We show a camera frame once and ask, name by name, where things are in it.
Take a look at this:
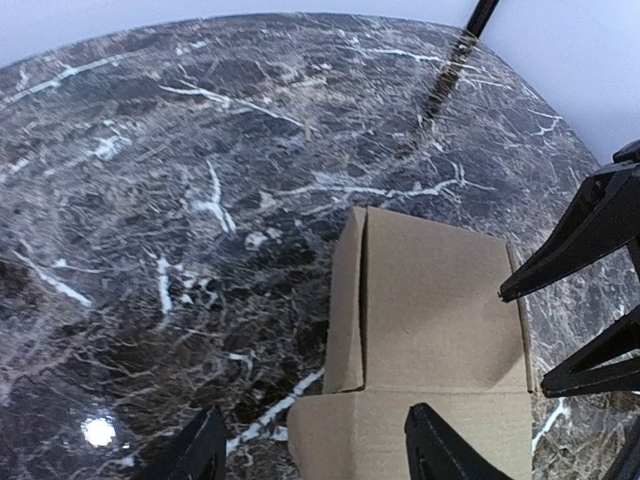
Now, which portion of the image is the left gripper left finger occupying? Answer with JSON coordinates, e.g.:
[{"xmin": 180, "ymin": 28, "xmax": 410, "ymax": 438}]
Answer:
[{"xmin": 134, "ymin": 406, "xmax": 226, "ymax": 480}]

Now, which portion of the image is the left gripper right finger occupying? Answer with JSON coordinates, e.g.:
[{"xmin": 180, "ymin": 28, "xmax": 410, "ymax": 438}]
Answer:
[{"xmin": 404, "ymin": 403, "xmax": 509, "ymax": 480}]

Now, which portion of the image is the brown cardboard box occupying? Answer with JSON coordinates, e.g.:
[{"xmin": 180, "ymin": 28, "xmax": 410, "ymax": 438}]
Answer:
[{"xmin": 287, "ymin": 207, "xmax": 533, "ymax": 479}]

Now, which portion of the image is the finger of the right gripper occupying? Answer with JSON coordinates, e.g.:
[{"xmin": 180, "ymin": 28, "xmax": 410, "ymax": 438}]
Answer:
[
  {"xmin": 499, "ymin": 142, "xmax": 639, "ymax": 302},
  {"xmin": 541, "ymin": 307, "xmax": 639, "ymax": 398}
]

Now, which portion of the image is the right black frame post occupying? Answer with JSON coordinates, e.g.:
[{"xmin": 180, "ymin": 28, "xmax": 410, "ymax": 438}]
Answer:
[{"xmin": 465, "ymin": 0, "xmax": 499, "ymax": 38}]

